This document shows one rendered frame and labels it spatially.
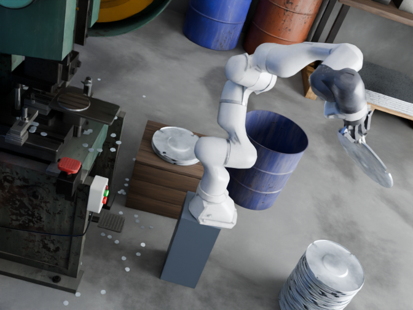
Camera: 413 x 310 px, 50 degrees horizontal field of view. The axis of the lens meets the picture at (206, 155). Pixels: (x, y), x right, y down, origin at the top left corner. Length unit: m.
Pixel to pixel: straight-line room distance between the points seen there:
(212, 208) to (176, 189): 0.52
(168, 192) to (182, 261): 0.44
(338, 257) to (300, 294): 0.25
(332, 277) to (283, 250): 0.55
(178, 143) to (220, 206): 0.63
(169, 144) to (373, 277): 1.42
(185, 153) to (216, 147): 0.67
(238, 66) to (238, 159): 0.36
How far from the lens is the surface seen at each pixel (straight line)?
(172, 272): 2.20
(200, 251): 2.05
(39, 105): 1.82
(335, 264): 2.21
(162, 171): 2.30
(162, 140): 2.41
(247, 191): 2.66
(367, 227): 3.13
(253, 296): 2.36
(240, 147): 1.74
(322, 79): 1.40
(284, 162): 2.53
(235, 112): 1.73
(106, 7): 2.00
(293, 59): 1.57
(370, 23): 5.21
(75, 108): 1.80
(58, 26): 1.50
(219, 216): 1.93
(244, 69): 1.66
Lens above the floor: 1.82
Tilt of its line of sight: 37 degrees down
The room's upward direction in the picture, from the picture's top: 20 degrees clockwise
